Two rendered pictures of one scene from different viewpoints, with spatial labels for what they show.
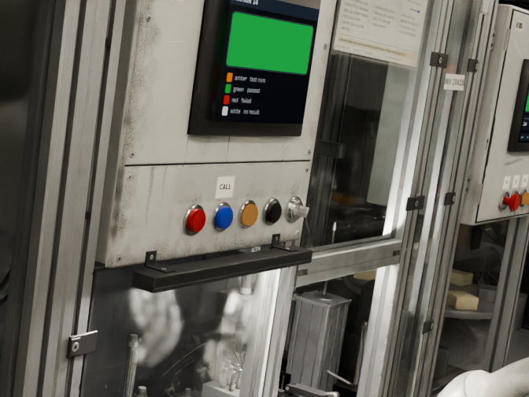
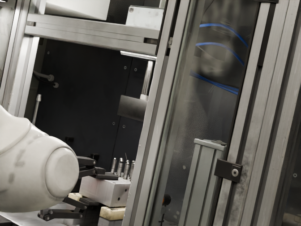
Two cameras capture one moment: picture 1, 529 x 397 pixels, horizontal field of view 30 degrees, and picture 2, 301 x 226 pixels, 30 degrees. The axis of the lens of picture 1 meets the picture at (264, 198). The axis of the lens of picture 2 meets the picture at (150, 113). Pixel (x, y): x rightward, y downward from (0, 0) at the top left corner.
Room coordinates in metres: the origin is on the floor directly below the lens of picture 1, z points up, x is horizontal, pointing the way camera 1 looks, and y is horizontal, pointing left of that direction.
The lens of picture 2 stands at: (1.92, -1.21, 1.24)
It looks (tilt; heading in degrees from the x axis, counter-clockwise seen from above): 3 degrees down; 97
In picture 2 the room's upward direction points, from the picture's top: 12 degrees clockwise
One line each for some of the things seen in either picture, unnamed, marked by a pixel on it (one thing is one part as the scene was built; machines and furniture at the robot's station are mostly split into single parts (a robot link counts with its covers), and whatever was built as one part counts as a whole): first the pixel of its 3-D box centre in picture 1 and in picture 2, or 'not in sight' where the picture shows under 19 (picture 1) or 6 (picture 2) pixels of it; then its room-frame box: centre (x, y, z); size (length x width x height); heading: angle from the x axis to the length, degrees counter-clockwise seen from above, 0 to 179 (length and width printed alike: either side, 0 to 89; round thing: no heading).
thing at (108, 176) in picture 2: not in sight; (102, 175); (1.72, -0.06, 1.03); 0.07 x 0.03 x 0.01; 57
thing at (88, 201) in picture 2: not in sight; (96, 202); (1.72, -0.06, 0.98); 0.07 x 0.03 x 0.01; 57
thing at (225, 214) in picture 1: (221, 217); not in sight; (1.29, 0.05, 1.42); 0.03 x 0.02 x 0.03; 147
